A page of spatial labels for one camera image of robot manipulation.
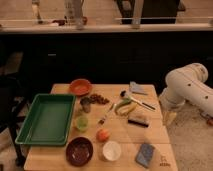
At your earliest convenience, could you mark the brown grape bunch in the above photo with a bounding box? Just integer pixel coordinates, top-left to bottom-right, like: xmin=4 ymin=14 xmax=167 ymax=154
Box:
xmin=89 ymin=94 xmax=109 ymax=105

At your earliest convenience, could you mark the dark red bowl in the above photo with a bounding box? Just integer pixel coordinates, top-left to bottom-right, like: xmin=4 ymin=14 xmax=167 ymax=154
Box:
xmin=66 ymin=137 xmax=93 ymax=167

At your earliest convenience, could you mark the grey cloth piece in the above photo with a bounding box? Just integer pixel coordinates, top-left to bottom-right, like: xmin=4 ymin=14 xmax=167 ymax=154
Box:
xmin=129 ymin=81 xmax=146 ymax=95

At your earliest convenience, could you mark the yellow green banana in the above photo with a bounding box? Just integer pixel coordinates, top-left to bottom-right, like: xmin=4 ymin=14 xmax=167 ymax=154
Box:
xmin=114 ymin=99 xmax=137 ymax=116

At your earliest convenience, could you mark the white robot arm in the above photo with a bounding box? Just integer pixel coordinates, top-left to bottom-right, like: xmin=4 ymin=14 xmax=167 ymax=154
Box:
xmin=159 ymin=63 xmax=213 ymax=126

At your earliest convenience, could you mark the white paper cup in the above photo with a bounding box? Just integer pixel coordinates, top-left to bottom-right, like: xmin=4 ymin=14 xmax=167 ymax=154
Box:
xmin=102 ymin=141 xmax=122 ymax=161

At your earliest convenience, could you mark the green plastic tray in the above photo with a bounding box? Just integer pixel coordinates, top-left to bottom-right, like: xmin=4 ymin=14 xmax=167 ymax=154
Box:
xmin=15 ymin=94 xmax=76 ymax=146

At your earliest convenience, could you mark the brush with wooden handle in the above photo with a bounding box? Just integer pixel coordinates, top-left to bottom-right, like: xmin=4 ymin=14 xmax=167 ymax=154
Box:
xmin=98 ymin=103 xmax=116 ymax=125

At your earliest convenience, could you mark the small green cup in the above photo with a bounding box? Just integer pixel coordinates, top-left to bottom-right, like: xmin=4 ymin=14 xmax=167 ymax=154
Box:
xmin=76 ymin=116 xmax=88 ymax=132

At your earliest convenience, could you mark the knife with black handle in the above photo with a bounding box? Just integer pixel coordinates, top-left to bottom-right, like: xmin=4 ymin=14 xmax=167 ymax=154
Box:
xmin=120 ymin=91 xmax=156 ymax=111

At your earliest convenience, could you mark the orange fruit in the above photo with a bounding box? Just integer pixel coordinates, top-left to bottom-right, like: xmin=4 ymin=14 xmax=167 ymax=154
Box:
xmin=96 ymin=129 xmax=110 ymax=142

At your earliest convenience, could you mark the orange bowl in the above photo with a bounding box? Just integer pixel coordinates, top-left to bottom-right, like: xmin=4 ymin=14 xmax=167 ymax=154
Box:
xmin=69 ymin=79 xmax=92 ymax=96

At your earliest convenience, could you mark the blue sponge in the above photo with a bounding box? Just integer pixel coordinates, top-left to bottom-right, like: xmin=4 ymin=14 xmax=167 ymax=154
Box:
xmin=135 ymin=143 xmax=155 ymax=168

